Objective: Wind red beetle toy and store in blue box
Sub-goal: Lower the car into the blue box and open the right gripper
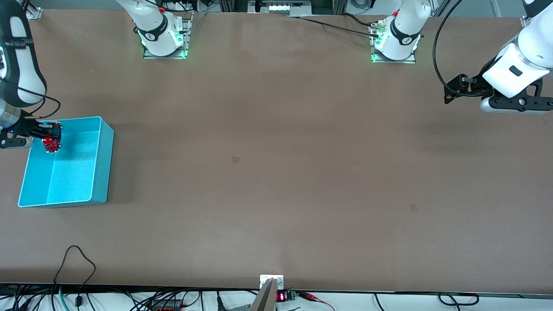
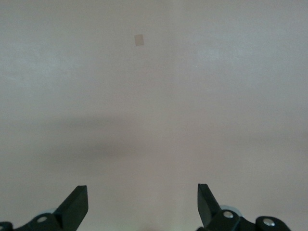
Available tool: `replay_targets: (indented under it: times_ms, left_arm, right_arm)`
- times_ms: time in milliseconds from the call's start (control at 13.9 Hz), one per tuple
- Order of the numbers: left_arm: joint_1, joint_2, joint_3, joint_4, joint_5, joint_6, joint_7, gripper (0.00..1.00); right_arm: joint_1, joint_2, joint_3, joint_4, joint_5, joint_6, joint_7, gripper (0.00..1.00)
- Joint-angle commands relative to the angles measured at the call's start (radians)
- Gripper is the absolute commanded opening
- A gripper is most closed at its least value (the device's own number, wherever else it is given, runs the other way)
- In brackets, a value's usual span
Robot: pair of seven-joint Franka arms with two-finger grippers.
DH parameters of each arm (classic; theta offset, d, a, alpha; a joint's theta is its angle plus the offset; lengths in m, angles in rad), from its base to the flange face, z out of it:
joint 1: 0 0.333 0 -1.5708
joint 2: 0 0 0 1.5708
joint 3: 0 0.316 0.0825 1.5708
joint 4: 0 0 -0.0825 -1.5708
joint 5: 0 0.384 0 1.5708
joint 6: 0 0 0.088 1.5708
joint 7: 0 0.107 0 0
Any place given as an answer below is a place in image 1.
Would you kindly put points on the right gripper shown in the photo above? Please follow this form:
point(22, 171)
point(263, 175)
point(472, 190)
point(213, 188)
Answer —
point(30, 127)

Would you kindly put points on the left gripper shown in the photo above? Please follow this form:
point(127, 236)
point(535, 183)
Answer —
point(480, 84)

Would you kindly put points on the red beetle toy car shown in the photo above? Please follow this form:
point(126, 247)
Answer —
point(52, 145)

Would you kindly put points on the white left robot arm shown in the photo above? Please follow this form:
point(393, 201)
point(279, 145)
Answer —
point(402, 39)

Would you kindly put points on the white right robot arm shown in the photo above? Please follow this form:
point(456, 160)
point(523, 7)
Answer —
point(21, 65)

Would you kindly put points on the turquoise blue plastic box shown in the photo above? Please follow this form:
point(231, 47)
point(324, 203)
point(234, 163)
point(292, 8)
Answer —
point(71, 172)

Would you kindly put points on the grey lit rack unit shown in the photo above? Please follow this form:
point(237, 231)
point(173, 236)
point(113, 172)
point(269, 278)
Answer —
point(281, 7)

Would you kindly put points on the orange black power strip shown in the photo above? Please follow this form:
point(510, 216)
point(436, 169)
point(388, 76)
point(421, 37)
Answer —
point(166, 305)

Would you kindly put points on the red clip lead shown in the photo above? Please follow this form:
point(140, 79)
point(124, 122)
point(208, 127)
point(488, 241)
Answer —
point(315, 299)

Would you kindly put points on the green terminal block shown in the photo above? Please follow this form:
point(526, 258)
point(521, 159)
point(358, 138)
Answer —
point(290, 295)

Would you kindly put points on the red digit display module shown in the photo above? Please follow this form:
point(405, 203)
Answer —
point(281, 297)

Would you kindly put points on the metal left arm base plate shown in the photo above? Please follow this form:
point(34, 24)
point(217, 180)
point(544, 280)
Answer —
point(391, 58)

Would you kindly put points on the aluminium frame corner bracket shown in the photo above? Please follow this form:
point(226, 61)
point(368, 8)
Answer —
point(35, 14)
point(524, 20)

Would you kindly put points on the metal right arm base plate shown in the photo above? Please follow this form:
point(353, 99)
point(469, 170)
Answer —
point(166, 55)

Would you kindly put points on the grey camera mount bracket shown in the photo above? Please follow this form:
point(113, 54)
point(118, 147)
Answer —
point(268, 293)

